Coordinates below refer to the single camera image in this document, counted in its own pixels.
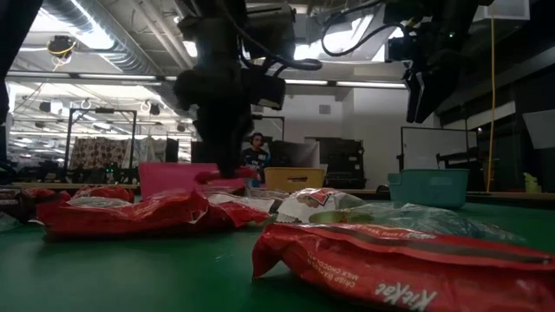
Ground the silver ventilation duct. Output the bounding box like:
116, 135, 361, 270
42, 0, 196, 75

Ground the white ceiling vent box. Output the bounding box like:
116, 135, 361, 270
472, 0, 531, 22

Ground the yellow hanging cable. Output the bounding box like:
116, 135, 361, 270
486, 16, 498, 194

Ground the long ceiling light bar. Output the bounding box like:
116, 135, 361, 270
0, 72, 420, 91

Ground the red plastic bin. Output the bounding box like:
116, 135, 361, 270
137, 162, 247, 201

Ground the person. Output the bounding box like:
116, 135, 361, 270
240, 132, 272, 183

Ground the black ceiling-hung device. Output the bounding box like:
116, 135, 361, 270
46, 35, 77, 60

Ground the clear green candy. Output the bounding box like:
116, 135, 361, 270
308, 202, 417, 226

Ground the grey monitor back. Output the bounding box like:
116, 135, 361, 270
268, 140, 321, 169

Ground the yellow plastic bin with handles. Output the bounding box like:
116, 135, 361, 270
263, 166, 326, 194

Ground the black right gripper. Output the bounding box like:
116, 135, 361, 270
401, 12, 480, 126

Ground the green table mat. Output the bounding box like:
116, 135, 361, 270
0, 197, 555, 312

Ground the teal plastic bin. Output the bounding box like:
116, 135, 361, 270
387, 167, 470, 210

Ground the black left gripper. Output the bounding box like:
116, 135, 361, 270
172, 4, 297, 179

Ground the white PayDay bar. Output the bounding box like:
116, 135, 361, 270
276, 187, 368, 224

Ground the whiteboard with black frame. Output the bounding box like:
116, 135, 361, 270
399, 126, 479, 171

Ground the black cabinet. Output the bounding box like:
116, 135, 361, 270
318, 137, 366, 190

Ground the patterned hanging cloth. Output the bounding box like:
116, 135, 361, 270
69, 137, 131, 171

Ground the black rig frame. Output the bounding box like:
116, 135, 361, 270
63, 107, 138, 174
251, 114, 286, 142

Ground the red white candy bar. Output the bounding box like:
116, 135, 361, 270
206, 192, 290, 214

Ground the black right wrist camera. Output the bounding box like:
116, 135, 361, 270
385, 36, 418, 62

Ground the white angled panel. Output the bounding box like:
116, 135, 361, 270
522, 107, 555, 151

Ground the clear blue candy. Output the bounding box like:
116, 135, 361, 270
396, 214, 528, 247

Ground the black upright panel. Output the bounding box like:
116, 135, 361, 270
164, 137, 180, 164

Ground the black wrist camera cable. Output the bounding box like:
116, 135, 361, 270
233, 16, 324, 73
319, 19, 392, 59

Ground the yellow-green object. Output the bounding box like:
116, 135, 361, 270
523, 172, 543, 194

